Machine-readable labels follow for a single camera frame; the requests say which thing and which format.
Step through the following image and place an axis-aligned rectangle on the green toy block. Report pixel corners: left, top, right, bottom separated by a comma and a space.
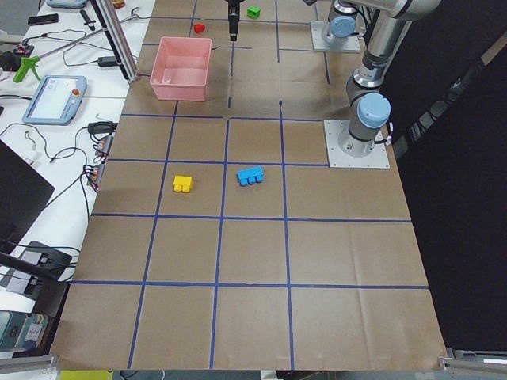
246, 6, 261, 19

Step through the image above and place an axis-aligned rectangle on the blue toy block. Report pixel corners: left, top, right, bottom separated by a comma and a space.
237, 166, 265, 187

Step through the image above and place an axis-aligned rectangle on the pink plastic box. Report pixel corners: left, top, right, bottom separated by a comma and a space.
150, 36, 212, 101

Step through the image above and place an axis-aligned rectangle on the red toy block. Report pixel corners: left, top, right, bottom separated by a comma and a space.
193, 24, 206, 34

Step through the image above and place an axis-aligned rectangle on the black power adapter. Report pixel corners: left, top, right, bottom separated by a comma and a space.
97, 56, 118, 68

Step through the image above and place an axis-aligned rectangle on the yellow toy block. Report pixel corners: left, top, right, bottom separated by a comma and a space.
173, 175, 193, 193

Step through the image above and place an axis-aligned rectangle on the black smartphone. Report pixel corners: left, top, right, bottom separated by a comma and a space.
27, 13, 59, 26

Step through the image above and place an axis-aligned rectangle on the left teach pendant tablet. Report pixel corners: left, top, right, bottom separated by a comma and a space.
21, 75, 87, 125

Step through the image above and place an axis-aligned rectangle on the black monitor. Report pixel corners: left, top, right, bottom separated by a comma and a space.
0, 142, 55, 254

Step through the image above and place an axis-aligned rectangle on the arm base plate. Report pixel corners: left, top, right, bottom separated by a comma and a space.
310, 21, 361, 53
323, 120, 391, 169

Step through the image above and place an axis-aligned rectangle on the aluminium frame post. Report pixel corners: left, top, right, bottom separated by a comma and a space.
91, 0, 139, 83

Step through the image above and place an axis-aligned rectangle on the green handled reach grabber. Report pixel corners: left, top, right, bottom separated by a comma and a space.
13, 7, 151, 83

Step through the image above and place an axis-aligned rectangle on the usb hub with cables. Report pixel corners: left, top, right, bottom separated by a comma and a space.
83, 133, 114, 192

